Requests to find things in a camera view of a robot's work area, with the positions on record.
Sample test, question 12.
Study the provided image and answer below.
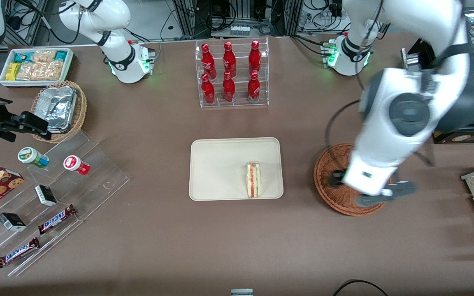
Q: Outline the white rectangular snack tub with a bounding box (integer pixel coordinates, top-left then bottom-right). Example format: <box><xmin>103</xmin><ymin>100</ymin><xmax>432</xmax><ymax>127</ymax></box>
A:
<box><xmin>0</xmin><ymin>48</ymin><xmax>74</xmax><ymax>88</ymax></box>

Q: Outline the tan wicker basket with foil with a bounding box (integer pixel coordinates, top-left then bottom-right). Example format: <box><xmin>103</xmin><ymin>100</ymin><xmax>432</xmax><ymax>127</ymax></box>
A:
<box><xmin>30</xmin><ymin>80</ymin><xmax>88</xmax><ymax>143</ymax></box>

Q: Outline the black food warmer machine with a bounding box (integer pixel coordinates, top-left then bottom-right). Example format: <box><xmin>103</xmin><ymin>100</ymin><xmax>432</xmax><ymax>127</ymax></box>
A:
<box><xmin>401</xmin><ymin>8</ymin><xmax>474</xmax><ymax>144</ymax></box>

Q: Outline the black floor cable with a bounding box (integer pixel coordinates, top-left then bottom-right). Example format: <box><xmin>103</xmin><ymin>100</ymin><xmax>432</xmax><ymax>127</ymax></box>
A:
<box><xmin>332</xmin><ymin>280</ymin><xmax>389</xmax><ymax>296</ymax></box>

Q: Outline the green lidded cup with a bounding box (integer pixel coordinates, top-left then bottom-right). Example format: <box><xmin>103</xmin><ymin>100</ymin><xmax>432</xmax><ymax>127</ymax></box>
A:
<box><xmin>18</xmin><ymin>147</ymin><xmax>50</xmax><ymax>169</ymax></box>

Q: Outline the yellow snack packet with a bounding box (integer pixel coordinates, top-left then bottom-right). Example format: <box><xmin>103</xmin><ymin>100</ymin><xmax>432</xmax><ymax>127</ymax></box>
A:
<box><xmin>6</xmin><ymin>62</ymin><xmax>22</xmax><ymax>81</ymax></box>

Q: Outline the clear acrylic bottle rack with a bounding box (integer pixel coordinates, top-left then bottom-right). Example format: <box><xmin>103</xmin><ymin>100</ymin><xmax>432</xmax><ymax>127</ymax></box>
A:
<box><xmin>195</xmin><ymin>36</ymin><xmax>270</xmax><ymax>108</ymax></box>

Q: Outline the red soda bottle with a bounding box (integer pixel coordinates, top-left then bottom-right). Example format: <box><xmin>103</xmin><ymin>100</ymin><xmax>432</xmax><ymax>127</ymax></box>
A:
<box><xmin>249</xmin><ymin>40</ymin><xmax>262</xmax><ymax>76</ymax></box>
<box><xmin>201</xmin><ymin>43</ymin><xmax>217</xmax><ymax>79</ymax></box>
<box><xmin>223</xmin><ymin>41</ymin><xmax>237</xmax><ymax>79</ymax></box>
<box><xmin>247</xmin><ymin>71</ymin><xmax>261</xmax><ymax>102</ymax></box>
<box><xmin>201</xmin><ymin>73</ymin><xmax>216</xmax><ymax>104</ymax></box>
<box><xmin>222</xmin><ymin>71</ymin><xmax>236</xmax><ymax>102</ymax></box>

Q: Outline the triangular sandwich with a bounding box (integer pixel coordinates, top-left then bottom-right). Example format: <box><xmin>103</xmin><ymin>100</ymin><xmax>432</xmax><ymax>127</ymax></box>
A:
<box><xmin>246</xmin><ymin>162</ymin><xmax>262</xmax><ymax>199</ymax></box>

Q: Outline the Snickers chocolate bar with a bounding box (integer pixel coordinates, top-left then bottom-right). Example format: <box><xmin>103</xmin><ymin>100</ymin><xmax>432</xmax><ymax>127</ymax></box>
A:
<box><xmin>0</xmin><ymin>237</ymin><xmax>41</xmax><ymax>268</ymax></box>
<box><xmin>37</xmin><ymin>204</ymin><xmax>77</xmax><ymax>235</ymax></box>

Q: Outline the beige rectangular tray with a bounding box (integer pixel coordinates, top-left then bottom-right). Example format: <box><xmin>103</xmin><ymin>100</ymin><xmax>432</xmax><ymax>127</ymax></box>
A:
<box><xmin>188</xmin><ymin>137</ymin><xmax>284</xmax><ymax>201</ymax></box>

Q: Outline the small black box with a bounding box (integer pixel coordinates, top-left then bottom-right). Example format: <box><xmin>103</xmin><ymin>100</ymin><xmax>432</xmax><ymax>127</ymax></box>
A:
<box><xmin>0</xmin><ymin>212</ymin><xmax>27</xmax><ymax>231</ymax></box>
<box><xmin>35</xmin><ymin>185</ymin><xmax>58</xmax><ymax>207</ymax></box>

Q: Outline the small rice cracker bag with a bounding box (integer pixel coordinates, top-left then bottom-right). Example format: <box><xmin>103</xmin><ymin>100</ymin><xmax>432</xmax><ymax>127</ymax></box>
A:
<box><xmin>31</xmin><ymin>49</ymin><xmax>57</xmax><ymax>63</ymax></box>

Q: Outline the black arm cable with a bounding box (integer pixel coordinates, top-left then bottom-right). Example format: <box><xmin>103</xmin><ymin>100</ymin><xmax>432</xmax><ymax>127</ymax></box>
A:
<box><xmin>324</xmin><ymin>100</ymin><xmax>361</xmax><ymax>174</ymax></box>

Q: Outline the round brown wicker basket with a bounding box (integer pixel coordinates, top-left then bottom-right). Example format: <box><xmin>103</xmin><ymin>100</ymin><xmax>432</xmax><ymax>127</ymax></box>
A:
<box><xmin>313</xmin><ymin>142</ymin><xmax>392</xmax><ymax>217</ymax></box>

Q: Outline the large rice cracker bag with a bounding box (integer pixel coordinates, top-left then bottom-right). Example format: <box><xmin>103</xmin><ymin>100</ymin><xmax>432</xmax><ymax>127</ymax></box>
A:
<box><xmin>15</xmin><ymin>60</ymin><xmax>63</xmax><ymax>81</ymax></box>

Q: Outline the clear acrylic step display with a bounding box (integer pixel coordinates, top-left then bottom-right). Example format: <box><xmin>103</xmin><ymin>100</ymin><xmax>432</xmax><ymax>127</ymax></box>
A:
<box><xmin>0</xmin><ymin>129</ymin><xmax>131</xmax><ymax>277</ymax></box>

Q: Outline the red lidded cup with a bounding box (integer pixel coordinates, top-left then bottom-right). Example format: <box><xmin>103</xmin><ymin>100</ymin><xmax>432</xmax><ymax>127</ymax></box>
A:
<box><xmin>63</xmin><ymin>155</ymin><xmax>91</xmax><ymax>176</ymax></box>

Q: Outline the silver foil container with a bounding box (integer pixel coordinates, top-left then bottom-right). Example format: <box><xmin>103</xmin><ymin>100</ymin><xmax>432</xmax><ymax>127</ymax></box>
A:
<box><xmin>44</xmin><ymin>86</ymin><xmax>78</xmax><ymax>133</ymax></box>

